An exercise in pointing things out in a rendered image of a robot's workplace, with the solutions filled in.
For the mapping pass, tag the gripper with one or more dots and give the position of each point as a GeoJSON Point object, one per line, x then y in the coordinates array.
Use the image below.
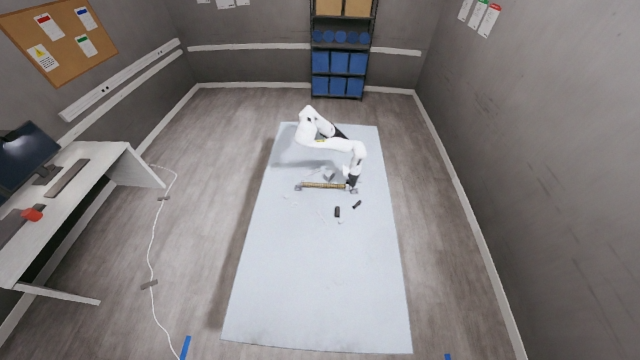
{"type": "Point", "coordinates": [353, 175]}

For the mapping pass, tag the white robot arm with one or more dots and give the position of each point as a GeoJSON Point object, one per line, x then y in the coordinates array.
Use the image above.
{"type": "Point", "coordinates": [307, 129]}

